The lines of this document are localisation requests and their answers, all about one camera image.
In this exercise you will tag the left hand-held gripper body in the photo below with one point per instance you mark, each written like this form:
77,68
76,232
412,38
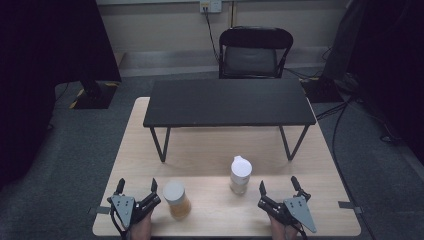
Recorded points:
123,206

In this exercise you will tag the black curtain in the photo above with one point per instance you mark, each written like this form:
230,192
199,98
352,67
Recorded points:
40,66

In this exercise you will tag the dark hanging cloth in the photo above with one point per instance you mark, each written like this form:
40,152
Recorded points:
343,40

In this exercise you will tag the black folding chair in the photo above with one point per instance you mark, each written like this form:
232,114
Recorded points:
253,51

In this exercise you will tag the person's left hand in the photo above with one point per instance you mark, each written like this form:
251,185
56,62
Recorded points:
141,228

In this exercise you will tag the black low shelf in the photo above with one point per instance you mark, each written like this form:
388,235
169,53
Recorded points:
228,101

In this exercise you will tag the person's right hand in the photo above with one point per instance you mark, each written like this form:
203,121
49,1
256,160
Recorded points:
281,231

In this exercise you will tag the white clear bottle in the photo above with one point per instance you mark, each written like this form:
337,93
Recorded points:
240,175

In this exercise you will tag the jar with orange contents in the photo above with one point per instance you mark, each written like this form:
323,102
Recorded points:
176,199

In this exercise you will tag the black stand base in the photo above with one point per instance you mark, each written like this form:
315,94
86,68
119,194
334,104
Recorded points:
95,95
321,90

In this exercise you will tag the white wall socket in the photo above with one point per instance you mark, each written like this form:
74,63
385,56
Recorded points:
210,6

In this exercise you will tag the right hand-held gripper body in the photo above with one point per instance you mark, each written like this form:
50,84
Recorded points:
296,208

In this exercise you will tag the grey tape strip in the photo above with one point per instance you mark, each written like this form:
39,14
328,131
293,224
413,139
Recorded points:
350,205
100,210

